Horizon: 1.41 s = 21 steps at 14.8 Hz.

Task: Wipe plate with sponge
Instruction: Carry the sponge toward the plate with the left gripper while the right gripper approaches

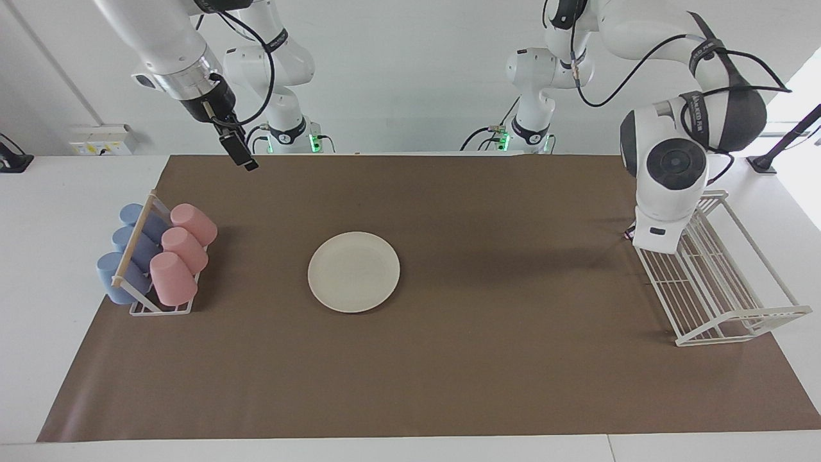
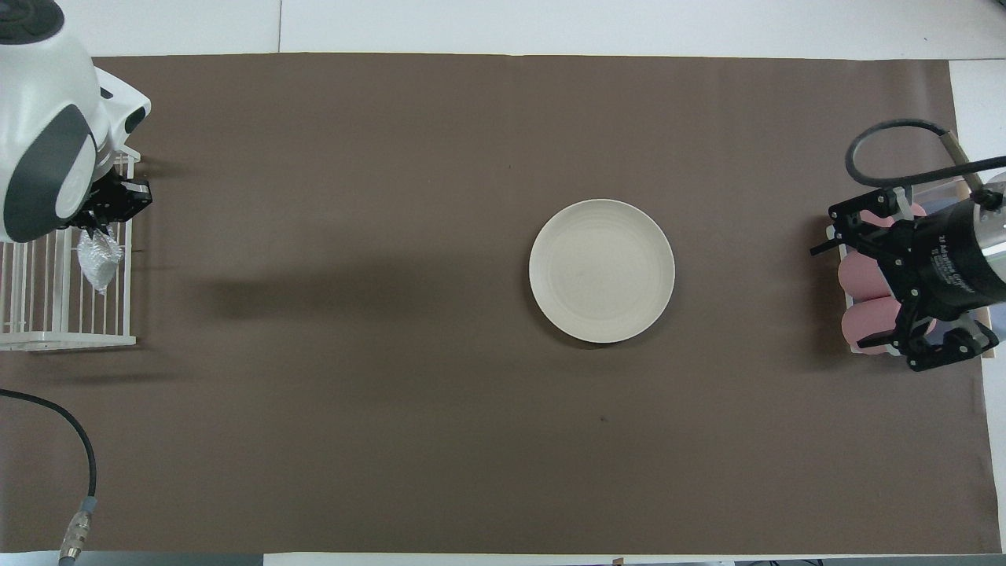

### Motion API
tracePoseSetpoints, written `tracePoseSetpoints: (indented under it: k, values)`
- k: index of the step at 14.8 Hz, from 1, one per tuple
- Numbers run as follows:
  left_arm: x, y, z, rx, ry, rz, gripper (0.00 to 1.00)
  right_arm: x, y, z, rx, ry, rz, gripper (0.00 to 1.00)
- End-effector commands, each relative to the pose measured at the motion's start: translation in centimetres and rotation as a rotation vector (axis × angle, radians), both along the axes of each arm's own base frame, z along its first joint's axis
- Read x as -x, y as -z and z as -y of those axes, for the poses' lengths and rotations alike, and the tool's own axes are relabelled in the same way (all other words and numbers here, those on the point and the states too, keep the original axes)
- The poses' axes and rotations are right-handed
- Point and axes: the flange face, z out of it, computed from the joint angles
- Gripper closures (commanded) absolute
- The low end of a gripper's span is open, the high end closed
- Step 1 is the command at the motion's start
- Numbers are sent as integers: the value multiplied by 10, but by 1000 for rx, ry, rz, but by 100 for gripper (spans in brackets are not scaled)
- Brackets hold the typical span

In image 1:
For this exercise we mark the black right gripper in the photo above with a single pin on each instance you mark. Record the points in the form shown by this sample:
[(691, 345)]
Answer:
[(211, 102)]

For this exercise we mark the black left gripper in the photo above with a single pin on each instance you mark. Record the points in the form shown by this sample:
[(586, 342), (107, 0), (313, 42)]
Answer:
[(630, 231)]

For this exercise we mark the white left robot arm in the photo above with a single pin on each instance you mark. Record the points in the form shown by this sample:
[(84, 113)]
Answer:
[(667, 192)]

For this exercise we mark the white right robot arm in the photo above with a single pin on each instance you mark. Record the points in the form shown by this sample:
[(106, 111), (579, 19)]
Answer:
[(167, 38)]

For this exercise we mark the cream round plate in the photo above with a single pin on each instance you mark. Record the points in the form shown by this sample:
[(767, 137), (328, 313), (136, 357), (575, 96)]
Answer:
[(353, 273)]

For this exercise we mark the pink cup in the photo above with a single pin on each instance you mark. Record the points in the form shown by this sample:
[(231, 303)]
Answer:
[(172, 281), (186, 249), (195, 221)]

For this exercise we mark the blue cup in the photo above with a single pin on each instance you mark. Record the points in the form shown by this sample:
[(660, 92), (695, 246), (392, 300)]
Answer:
[(130, 213), (122, 239), (109, 274)]

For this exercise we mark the black stand with pole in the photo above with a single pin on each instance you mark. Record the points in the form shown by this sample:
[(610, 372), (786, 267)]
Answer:
[(762, 162)]

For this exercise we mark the brown table mat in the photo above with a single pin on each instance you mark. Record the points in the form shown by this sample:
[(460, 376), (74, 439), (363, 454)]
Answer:
[(487, 359)]

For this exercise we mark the black table clamp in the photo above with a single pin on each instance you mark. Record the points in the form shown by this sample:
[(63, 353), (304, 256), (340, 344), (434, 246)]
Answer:
[(13, 160)]

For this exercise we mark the white wall socket strip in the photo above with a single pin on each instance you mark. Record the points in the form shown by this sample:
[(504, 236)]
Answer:
[(102, 140)]

